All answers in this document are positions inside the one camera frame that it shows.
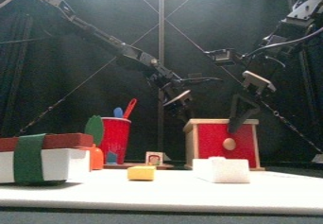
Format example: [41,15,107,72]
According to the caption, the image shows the small yellow block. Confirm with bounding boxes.
[127,165,157,182]

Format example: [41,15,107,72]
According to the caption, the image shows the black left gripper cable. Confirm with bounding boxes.
[179,75,224,85]

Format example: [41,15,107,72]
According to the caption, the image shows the grey vertical frame pole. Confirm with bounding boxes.
[156,0,167,153]

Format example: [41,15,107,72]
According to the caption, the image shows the orange toy carrot green leaf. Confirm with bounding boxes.
[80,114,105,172]

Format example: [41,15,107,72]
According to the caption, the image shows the toy sushi with green band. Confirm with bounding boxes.
[0,132,95,186]

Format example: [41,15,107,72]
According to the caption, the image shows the large white board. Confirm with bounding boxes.
[0,166,323,217]

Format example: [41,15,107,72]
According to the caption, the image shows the light wooden drawer box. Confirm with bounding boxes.
[182,117,266,172]

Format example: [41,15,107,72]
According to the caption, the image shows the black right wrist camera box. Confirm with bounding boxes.
[204,47,243,67]

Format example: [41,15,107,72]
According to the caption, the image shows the small wooden picture cube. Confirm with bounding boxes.
[144,151,165,166]

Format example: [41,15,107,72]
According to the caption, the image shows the red toy spoon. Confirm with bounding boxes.
[121,97,139,120]

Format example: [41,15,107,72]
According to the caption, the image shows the blue toy utensil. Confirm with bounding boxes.
[112,107,125,119]

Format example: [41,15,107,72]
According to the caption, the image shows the red plastic cup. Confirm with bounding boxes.
[99,116,132,166]

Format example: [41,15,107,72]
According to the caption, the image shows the thin diagonal frame wire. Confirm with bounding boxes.
[15,0,214,136]
[123,0,323,154]

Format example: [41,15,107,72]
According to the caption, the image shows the white foam block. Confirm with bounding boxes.
[192,156,252,184]

